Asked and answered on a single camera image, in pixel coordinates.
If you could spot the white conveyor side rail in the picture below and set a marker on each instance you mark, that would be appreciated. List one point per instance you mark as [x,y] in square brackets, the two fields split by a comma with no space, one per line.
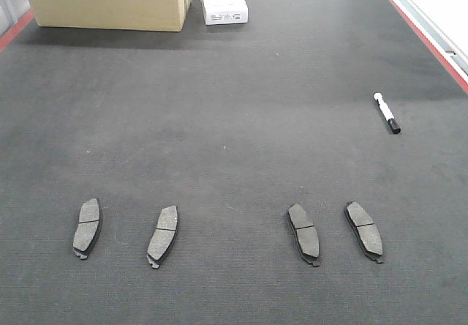
[445,51]

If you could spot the white black marker pen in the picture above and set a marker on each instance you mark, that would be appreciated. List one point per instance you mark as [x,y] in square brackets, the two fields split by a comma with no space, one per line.
[386,112]

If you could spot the grey brake pad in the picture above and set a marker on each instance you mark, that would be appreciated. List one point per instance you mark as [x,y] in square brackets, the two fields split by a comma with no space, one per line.
[366,231]
[88,228]
[305,233]
[163,237]

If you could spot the cardboard box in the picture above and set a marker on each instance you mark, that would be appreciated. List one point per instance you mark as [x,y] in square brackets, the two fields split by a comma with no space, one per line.
[143,15]

